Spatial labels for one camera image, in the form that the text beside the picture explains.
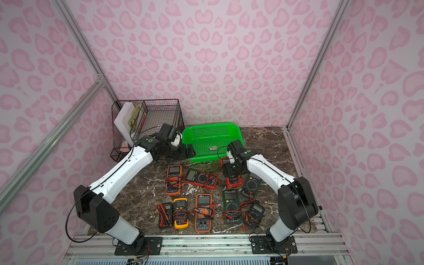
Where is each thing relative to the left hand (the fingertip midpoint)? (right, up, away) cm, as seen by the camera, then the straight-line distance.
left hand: (189, 153), depth 80 cm
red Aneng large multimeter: (+7, -15, +10) cm, 20 cm away
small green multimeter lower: (+31, -29, -2) cm, 43 cm away
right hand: (+20, -10, +7) cm, 23 cm away
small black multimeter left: (-11, -29, -2) cm, 31 cm away
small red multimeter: (+21, -14, +2) cm, 25 cm away
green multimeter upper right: (+32, -18, +8) cm, 37 cm away
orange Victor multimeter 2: (+7, -29, -2) cm, 30 cm away
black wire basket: (-36, +18, +15) cm, 43 cm away
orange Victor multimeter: (-10, -15, +10) cm, 21 cm away
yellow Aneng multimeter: (-4, -28, -2) cm, 29 cm away
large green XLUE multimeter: (+20, -27, +1) cm, 33 cm away
